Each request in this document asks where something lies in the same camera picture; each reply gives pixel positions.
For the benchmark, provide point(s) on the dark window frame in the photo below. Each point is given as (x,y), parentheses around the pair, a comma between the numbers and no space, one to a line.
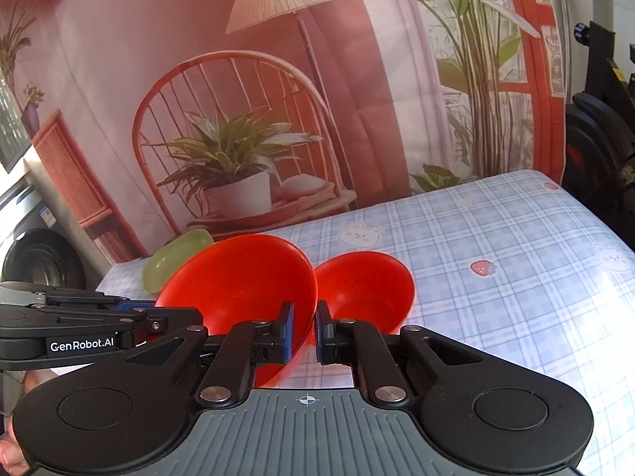
(14,139)

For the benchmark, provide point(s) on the black exercise equipment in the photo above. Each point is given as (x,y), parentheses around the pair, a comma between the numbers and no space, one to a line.
(599,170)

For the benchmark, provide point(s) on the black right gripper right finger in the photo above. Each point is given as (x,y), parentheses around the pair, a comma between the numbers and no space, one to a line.
(474,409)

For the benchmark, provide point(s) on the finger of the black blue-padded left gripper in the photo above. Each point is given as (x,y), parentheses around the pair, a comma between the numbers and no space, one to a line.
(153,321)

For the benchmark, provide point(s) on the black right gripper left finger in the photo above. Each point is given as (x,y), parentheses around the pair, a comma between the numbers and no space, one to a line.
(131,408)

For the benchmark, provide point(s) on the printed room backdrop cloth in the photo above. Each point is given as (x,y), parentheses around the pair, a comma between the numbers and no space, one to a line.
(153,117)

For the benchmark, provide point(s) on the plaid blue bed sheet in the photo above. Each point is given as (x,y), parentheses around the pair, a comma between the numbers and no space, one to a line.
(515,266)

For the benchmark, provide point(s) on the olive green oval dish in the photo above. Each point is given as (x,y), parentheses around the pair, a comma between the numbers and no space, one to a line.
(170,258)

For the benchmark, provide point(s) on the grey front-load washing machine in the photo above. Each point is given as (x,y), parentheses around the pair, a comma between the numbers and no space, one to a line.
(35,247)

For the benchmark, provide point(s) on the red round bowl right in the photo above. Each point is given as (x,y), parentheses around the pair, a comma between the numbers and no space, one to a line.
(367,286)

